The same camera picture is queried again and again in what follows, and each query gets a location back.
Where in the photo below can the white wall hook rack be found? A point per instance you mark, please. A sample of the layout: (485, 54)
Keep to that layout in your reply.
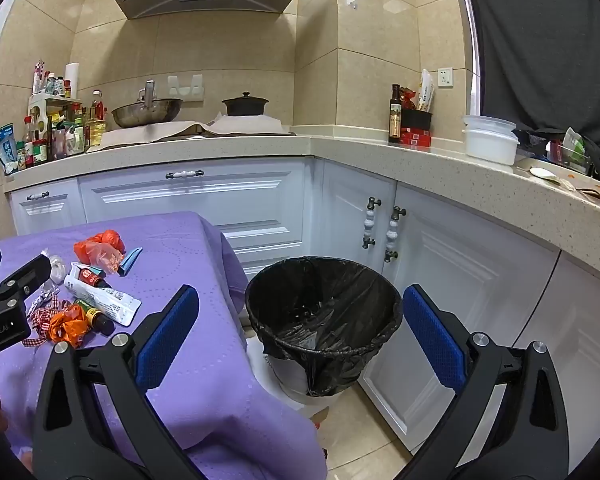
(185, 91)

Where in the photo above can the red checked ribbon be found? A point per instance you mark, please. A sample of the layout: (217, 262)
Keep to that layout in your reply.
(40, 317)

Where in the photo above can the dark curtain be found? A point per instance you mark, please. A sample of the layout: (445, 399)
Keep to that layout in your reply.
(540, 35)

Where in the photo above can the black storage box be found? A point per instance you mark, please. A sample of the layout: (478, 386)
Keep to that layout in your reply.
(417, 119)

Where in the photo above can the white wall socket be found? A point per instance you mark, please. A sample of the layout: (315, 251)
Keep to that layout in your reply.
(445, 77)

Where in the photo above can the small white cabinet drawer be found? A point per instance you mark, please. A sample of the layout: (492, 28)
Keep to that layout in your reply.
(55, 212)

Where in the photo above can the white plastic tub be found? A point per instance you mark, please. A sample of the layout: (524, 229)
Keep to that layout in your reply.
(490, 147)

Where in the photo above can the green white packet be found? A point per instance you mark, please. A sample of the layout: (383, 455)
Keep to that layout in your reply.
(574, 147)

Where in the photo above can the wide white cabinet door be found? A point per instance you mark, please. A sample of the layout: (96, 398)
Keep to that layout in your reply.
(455, 270)

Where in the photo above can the white paper towel roll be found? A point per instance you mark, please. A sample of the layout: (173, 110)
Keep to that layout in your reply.
(72, 77)

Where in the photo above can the beige stove cover paper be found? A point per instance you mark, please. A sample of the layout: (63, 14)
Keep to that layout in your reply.
(250, 125)
(145, 135)

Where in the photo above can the group of seasoning bottles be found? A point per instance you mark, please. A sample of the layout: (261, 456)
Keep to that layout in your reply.
(55, 130)

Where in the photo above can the black lidded pot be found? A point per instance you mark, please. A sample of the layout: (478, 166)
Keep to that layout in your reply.
(245, 106)

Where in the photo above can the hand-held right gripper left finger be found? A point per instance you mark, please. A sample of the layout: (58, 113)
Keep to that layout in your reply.
(167, 340)

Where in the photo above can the narrow white cabinet door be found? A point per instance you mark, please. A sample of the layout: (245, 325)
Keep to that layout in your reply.
(345, 195)

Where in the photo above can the trash can with black liner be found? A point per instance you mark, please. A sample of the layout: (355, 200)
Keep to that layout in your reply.
(325, 310)

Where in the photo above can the red plastic bag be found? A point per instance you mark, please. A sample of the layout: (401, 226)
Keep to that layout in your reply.
(100, 250)

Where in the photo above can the purple tablecloth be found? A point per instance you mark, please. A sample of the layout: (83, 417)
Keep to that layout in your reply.
(190, 260)

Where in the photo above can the red packet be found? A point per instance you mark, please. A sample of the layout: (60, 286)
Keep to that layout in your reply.
(409, 99)

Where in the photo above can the steel wok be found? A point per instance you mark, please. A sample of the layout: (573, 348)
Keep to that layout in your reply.
(145, 112)

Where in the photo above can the plain white cabinet door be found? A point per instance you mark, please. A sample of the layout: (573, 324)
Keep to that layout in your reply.
(580, 320)

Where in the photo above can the orange plastic wrapper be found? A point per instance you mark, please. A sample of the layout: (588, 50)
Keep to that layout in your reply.
(67, 327)

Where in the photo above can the white window frame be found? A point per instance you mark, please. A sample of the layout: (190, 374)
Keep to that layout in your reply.
(475, 35)

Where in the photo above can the small brown bottle red label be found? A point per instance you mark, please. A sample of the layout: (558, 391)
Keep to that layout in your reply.
(91, 277)

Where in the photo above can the blue white snack bag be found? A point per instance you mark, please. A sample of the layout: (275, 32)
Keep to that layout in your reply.
(6, 150)

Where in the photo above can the dark olive oil bottle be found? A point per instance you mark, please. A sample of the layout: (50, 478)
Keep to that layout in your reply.
(395, 115)

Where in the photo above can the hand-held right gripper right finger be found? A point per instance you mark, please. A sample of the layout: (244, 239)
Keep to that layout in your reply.
(432, 340)

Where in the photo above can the clear lidded container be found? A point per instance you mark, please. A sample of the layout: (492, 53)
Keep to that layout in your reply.
(487, 122)

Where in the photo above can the yellow cooking oil bottle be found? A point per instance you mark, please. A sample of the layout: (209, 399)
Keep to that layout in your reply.
(96, 125)

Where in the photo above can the red flat box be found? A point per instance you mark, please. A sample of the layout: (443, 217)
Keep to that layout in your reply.
(416, 142)
(416, 132)

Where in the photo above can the clear plastic wrapper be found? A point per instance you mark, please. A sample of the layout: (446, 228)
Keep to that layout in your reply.
(57, 267)

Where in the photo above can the wide white cabinet drawers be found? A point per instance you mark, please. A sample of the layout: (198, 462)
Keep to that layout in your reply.
(190, 200)

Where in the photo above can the white spoon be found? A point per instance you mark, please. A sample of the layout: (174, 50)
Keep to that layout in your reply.
(542, 172)

